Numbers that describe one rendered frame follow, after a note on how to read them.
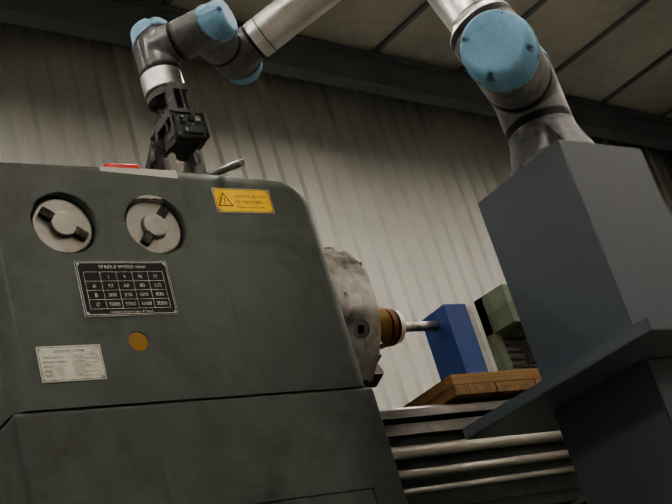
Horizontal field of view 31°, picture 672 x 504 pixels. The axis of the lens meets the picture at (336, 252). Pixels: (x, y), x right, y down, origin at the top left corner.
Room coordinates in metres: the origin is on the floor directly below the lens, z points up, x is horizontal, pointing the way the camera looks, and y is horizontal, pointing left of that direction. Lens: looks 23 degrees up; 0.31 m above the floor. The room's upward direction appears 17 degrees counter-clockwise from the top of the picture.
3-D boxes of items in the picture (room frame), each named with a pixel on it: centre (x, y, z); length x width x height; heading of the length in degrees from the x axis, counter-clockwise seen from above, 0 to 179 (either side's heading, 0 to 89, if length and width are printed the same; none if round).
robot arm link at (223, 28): (1.88, 0.11, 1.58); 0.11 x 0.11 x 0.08; 74
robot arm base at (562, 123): (1.86, -0.39, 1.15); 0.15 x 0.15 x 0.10
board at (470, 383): (2.35, -0.13, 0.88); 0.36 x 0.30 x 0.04; 39
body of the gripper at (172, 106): (1.88, 0.20, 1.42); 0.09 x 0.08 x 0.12; 39
